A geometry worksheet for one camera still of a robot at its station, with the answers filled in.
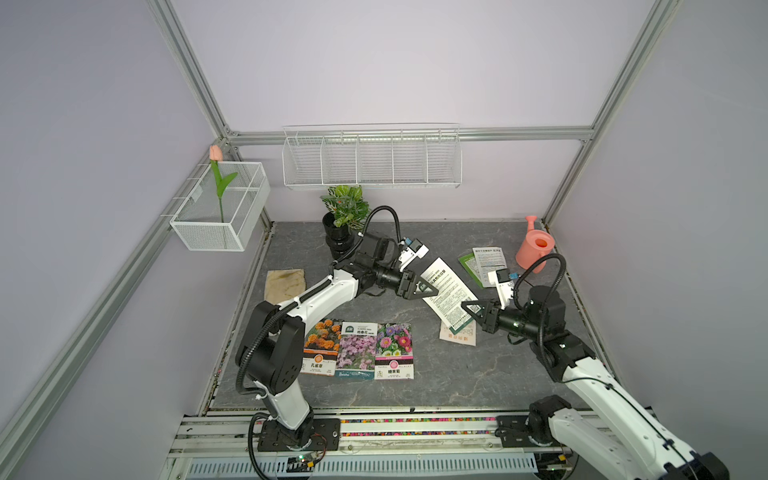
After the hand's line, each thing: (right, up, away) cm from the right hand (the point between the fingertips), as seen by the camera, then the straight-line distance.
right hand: (462, 303), depth 74 cm
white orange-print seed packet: (+5, -13, +16) cm, 21 cm away
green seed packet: (+10, +9, +34) cm, 37 cm away
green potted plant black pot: (-31, +25, +16) cm, 43 cm away
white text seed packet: (+17, +10, +34) cm, 40 cm away
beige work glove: (-55, +1, +28) cm, 62 cm away
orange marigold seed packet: (-39, -15, +15) cm, 45 cm away
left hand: (-7, +3, +1) cm, 8 cm away
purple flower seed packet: (-28, -16, +13) cm, 35 cm away
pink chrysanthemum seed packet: (-17, -19, +12) cm, 28 cm away
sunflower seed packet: (-3, +3, +1) cm, 4 cm away
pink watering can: (+30, +15, +25) cm, 42 cm away
